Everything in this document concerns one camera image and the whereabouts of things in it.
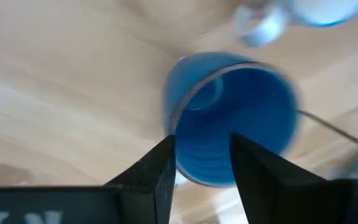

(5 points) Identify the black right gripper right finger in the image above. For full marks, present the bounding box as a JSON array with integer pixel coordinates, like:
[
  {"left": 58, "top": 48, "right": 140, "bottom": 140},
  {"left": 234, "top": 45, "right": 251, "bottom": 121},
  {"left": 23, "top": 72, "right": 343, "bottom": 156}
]
[{"left": 229, "top": 133, "right": 352, "bottom": 224}]

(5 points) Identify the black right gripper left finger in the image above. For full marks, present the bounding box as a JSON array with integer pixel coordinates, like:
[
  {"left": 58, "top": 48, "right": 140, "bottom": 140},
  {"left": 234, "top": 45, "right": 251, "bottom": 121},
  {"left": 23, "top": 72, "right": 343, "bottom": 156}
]
[{"left": 104, "top": 134, "right": 177, "bottom": 224}]

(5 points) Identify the blue ceramic mug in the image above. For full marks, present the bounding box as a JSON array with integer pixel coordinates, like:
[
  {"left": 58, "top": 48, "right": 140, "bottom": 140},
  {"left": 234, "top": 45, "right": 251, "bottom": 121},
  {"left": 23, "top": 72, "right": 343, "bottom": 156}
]
[{"left": 163, "top": 52, "right": 300, "bottom": 189}]

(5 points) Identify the cream ceramic mug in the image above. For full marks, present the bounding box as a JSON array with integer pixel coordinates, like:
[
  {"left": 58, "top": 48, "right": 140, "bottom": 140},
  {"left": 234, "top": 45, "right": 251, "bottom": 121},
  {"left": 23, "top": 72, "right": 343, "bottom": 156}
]
[{"left": 233, "top": 0, "right": 358, "bottom": 48}]

